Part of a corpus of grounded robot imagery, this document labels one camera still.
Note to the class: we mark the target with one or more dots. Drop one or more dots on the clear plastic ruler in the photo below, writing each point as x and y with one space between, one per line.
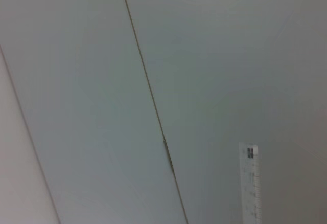
251 183

